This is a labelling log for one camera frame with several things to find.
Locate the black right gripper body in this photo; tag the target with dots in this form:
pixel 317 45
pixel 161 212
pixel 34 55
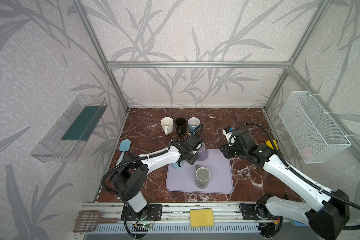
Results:
pixel 228 151

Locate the lavender mug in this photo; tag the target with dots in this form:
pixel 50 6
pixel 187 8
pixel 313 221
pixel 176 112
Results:
pixel 202 153

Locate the blue polka dot mug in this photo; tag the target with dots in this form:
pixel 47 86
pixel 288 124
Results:
pixel 193 123

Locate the black mug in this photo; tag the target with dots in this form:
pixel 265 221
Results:
pixel 181 126

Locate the white faceted mug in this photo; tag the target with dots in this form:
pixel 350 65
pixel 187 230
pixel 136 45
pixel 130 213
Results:
pixel 167 124

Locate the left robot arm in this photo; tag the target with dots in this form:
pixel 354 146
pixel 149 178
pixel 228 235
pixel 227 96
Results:
pixel 126 179

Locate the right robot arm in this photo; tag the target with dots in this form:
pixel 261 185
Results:
pixel 325 211

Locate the grey mug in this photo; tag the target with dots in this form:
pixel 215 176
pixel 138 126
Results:
pixel 202 177

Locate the light blue mug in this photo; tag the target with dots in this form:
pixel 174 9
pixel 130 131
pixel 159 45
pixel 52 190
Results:
pixel 177 165

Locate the yellow item on table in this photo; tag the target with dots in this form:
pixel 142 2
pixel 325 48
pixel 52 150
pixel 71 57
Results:
pixel 272 144

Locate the lavender plastic tray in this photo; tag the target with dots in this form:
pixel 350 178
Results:
pixel 184 179

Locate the yellow sponge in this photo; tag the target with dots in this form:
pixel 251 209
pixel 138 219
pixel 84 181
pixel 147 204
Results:
pixel 202 218

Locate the light blue silicone spatula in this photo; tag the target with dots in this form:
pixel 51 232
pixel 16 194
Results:
pixel 124 146

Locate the green circuit board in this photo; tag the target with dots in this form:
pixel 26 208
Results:
pixel 143 227

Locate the brown slotted spatula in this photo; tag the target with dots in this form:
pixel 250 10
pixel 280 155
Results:
pixel 87 221

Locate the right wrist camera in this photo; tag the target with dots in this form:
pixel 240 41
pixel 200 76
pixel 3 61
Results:
pixel 228 133

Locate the white wire basket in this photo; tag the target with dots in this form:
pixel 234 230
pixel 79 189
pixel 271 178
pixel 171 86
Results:
pixel 314 132

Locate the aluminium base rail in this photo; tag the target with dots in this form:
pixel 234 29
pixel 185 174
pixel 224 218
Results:
pixel 174 217

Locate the clear plastic wall bin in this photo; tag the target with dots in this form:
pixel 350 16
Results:
pixel 67 138

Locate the aluminium frame post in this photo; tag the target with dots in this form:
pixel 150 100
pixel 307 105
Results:
pixel 87 25

